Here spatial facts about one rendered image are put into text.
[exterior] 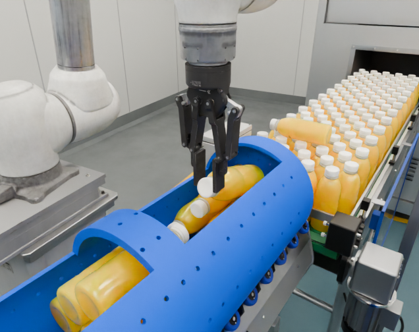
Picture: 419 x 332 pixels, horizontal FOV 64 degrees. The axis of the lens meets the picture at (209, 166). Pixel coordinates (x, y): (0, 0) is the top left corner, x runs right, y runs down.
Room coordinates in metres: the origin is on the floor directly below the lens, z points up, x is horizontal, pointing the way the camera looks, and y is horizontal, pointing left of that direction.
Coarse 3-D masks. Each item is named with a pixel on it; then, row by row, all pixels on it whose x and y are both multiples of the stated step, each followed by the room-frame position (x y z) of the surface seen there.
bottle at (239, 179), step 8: (232, 168) 0.62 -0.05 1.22; (240, 168) 0.64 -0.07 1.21; (248, 168) 0.66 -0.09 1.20; (256, 168) 0.69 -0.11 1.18; (208, 176) 0.59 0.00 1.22; (232, 176) 0.59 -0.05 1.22; (240, 176) 0.61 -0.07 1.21; (248, 176) 0.63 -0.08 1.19; (256, 176) 0.66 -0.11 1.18; (232, 184) 0.57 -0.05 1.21; (240, 184) 0.59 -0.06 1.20; (248, 184) 0.62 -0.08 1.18; (224, 192) 0.56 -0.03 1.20; (232, 192) 0.57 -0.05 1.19; (240, 192) 0.59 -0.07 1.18; (224, 200) 0.58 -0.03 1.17
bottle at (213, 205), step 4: (240, 164) 0.78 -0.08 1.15; (200, 196) 0.65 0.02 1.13; (204, 200) 0.63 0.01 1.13; (208, 200) 0.64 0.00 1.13; (212, 200) 0.64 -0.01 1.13; (216, 200) 0.64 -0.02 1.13; (228, 200) 0.66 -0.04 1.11; (232, 200) 0.68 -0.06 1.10; (208, 204) 0.63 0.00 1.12; (212, 204) 0.63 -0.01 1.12; (216, 204) 0.64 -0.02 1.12; (220, 204) 0.64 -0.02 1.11; (224, 204) 0.65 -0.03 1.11; (228, 204) 0.67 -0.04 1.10; (208, 208) 0.63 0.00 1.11; (212, 208) 0.63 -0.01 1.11; (216, 208) 0.63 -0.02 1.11; (220, 208) 0.64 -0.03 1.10; (208, 212) 0.63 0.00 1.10; (212, 212) 0.64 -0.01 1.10; (216, 212) 0.65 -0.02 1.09
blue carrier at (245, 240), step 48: (240, 144) 0.73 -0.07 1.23; (192, 192) 0.74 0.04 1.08; (288, 192) 0.60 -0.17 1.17; (96, 240) 0.48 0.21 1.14; (144, 240) 0.38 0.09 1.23; (192, 240) 0.40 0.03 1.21; (240, 240) 0.45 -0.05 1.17; (288, 240) 0.57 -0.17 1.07; (48, 288) 0.42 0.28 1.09; (144, 288) 0.31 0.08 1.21; (192, 288) 0.34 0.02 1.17; (240, 288) 0.40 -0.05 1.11
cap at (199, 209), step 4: (196, 200) 0.63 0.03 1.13; (200, 200) 0.63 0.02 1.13; (192, 204) 0.63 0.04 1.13; (196, 204) 0.62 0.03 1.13; (200, 204) 0.62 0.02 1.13; (204, 204) 0.62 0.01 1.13; (192, 208) 0.63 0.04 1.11; (196, 208) 0.62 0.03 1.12; (200, 208) 0.61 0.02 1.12; (204, 208) 0.61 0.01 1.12; (192, 212) 0.63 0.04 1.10; (196, 212) 0.62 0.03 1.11; (200, 212) 0.61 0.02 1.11; (204, 212) 0.61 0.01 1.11; (196, 216) 0.62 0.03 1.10; (200, 216) 0.61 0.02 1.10
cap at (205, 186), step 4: (200, 180) 0.56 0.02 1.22; (204, 180) 0.56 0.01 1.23; (208, 180) 0.55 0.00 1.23; (212, 180) 0.55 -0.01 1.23; (200, 184) 0.56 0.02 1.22; (204, 184) 0.55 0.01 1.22; (208, 184) 0.55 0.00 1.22; (212, 184) 0.54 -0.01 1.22; (200, 188) 0.55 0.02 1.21; (204, 188) 0.55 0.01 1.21; (208, 188) 0.55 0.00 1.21; (212, 188) 0.54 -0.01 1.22; (200, 192) 0.55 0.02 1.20; (204, 192) 0.55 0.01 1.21; (208, 192) 0.54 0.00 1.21; (212, 192) 0.54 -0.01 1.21; (204, 196) 0.54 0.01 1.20; (208, 196) 0.54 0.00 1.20
